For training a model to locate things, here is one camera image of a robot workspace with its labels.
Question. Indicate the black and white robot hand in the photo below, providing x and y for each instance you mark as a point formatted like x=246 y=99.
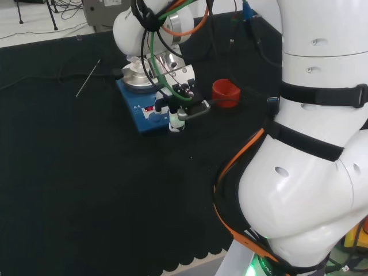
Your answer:
x=181 y=77

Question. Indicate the heater with blue base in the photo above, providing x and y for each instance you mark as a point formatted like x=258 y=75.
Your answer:
x=141 y=100

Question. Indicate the red ribbed round holder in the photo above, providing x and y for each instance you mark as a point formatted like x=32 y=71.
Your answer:
x=225 y=93

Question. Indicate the clear round-bottom glass flask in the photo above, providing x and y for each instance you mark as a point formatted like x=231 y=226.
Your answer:
x=134 y=61

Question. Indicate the thin steel probe rod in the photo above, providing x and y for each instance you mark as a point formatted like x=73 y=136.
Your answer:
x=87 y=79

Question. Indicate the grey equipment box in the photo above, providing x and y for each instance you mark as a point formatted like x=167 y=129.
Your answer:
x=97 y=13

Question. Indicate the black bench cloth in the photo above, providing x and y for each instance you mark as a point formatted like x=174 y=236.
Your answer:
x=86 y=172

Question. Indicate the black tripod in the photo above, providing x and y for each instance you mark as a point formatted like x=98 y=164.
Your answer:
x=51 y=13

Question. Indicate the yellow stop button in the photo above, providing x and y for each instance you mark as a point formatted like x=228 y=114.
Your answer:
x=355 y=238

